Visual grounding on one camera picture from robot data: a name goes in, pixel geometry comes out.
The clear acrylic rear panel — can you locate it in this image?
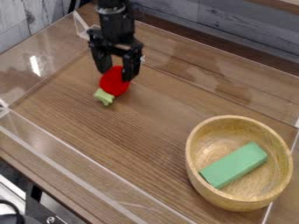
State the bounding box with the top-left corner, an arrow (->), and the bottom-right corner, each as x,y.
136,22 -> 299,126

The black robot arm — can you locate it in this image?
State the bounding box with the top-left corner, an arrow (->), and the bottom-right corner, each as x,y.
87,0 -> 144,82

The clear acrylic corner bracket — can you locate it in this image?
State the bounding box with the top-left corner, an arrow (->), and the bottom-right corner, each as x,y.
72,11 -> 89,41

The black cable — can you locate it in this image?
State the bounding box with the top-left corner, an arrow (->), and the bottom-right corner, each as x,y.
0,199 -> 24,224

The clear acrylic front panel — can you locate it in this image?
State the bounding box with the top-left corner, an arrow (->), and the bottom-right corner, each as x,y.
0,102 -> 195,224

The wooden bowl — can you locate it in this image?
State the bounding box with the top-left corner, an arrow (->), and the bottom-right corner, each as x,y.
185,115 -> 294,212

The clear acrylic panel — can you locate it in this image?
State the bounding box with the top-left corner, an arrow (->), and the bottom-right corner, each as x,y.
0,102 -> 195,224
136,22 -> 299,126

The red plush strawberry toy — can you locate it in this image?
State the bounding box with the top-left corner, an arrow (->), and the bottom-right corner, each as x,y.
93,66 -> 131,106

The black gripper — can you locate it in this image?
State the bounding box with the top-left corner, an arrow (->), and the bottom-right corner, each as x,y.
87,10 -> 144,82

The black metal table bracket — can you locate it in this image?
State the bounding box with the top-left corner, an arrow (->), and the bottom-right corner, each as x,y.
24,185 -> 68,224

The green rectangular block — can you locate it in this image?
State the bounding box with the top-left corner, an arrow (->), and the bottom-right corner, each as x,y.
199,142 -> 267,189

